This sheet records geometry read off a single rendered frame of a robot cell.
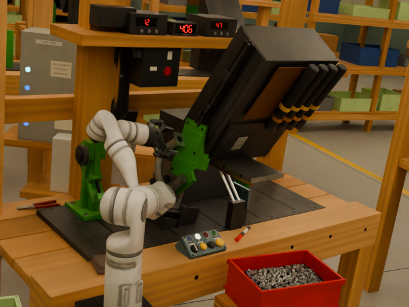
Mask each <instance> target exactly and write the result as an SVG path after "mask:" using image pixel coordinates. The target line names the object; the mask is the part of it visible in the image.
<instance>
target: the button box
mask: <svg viewBox="0 0 409 307"><path fill-rule="evenodd" d="M211 231H212V230H209V231H204V232H207V233H208V235H209V236H208V237H205V236H204V235H203V233H204V232H201V233H196V234H199V235H200V239H197V238H196V237H195V235H196V234H192V235H188V236H191V237H192V240H191V241H188V240H187V236H182V237H181V238H180V240H179V241H178V242H177V243H176V244H175V247H176V249H177V250H178V251H179V252H180V253H182V254H183V255H184V256H186V257H187V258H189V259H194V258H199V257H202V256H206V255H210V254H213V253H218V252H222V251H225V250H226V245H225V243H224V245H223V246H221V247H220V246H218V245H217V244H216V242H215V241H216V239H218V238H220V239H222V238H221V236H220V234H219V232H218V230H217V229H215V231H216V232H217V234H216V235H213V234H212V233H211ZM209 241H214V242H215V247H214V248H211V247H210V246H208V242H209ZM203 242H204V243H205V244H206V245H207V248H206V250H202V249H201V248H200V244H201V243H203ZM194 244H195V245H198V247H199V250H198V252H193V251H192V249H191V246H192V245H194Z"/></svg>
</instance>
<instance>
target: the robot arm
mask: <svg viewBox="0 0 409 307"><path fill-rule="evenodd" d="M163 122H164V121H163V120H160V119H151V120H149V121H148V122H147V124H148V125H147V124H141V123H138V122H130V121H126V120H118V121H117V120H116V118H115V117H114V115H113V114H112V113H110V112H109V111H107V110H100V111H98V112H97V114H96V115H95V116H94V117H93V119H92V120H91V122H90V123H89V124H88V126H87V128H86V132H87V134H88V136H89V137H90V138H92V139H93V140H96V141H105V144H104V148H105V150H106V152H107V153H108V155H109V156H110V158H111V159H112V160H113V162H114V163H115V165H116V166H117V168H118V170H119V171H120V173H121V174H122V176H123V178H124V180H125V182H126V184H127V186H128V188H121V187H111V188H109V189H108V190H107V191H106V192H105V193H104V195H103V196H102V199H101V201H100V214H101V217H102V219H103V220H104V221H105V222H107V223H109V224H113V225H121V226H125V227H130V229H128V230H124V231H119V232H116V233H113V234H112V235H110V236H109V237H108V238H107V242H106V255H105V284H104V302H103V307H142V289H143V281H142V280H141V274H142V255H143V245H144V233H145V220H146V218H149V219H151V220H155V219H157V218H159V217H160V216H161V215H162V214H164V213H165V212H166V211H167V210H168V209H170V208H171V207H172V206H173V205H174V204H175V201H176V198H175V194H174V192H173V190H172V189H171V188H170V187H169V186H168V185H167V184H165V183H163V182H156V183H154V184H152V185H143V186H140V185H139V182H138V175H137V165H136V158H135V155H134V153H135V150H136V145H140V146H145V147H152V148H154V153H153V155H154V156H156V157H159V158H162V159H167V158H169V157H170V156H175V155H176V154H178V151H177V150H172V149H169V148H168V147H167V144H166V143H165V142H164V138H163V134H162V133H161V131H163V132H169V133H171V132H173V128H171V127H169V126H166V125H164V123H163ZM154 125H157V126H159V129H157V128H156V127H155V126H154ZM161 145H163V147H160V146H161ZM165 150H166V151H165Z"/></svg>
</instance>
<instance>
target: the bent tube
mask: <svg viewBox="0 0 409 307"><path fill-rule="evenodd" d="M173 135H174V139H172V140H170V141H169V142H168V143H167V147H168V148H169V149H174V148H175V147H176V146H180V147H185V143H184V138H183V134H182V133H179V132H173ZM163 161H164V159H162V158H159V157H156V160H155V166H154V173H155V179H156V182H163V183H165V181H164V177H163Z"/></svg>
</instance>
